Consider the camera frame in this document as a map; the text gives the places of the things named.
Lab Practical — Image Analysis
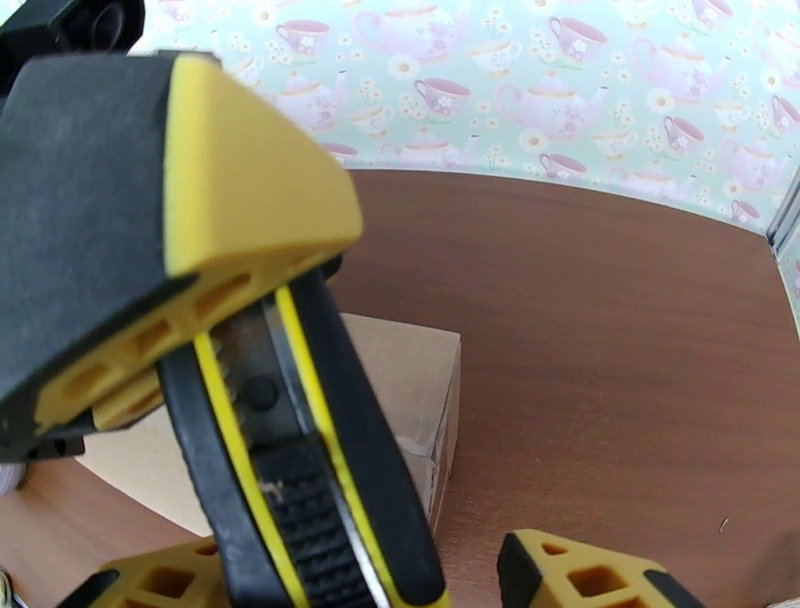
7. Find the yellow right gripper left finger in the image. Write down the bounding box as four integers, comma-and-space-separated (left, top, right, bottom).
56, 537, 230, 608

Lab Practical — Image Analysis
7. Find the yellow and black utility knife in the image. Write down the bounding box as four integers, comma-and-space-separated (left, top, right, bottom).
156, 267, 455, 608

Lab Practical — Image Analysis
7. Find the aluminium frame post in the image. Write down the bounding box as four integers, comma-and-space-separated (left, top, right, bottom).
764, 179, 800, 259

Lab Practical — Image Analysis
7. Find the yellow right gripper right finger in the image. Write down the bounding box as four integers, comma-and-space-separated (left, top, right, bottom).
496, 529, 709, 608

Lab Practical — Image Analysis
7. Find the brown cardboard express box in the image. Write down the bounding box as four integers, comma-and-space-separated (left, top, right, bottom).
74, 312, 464, 540

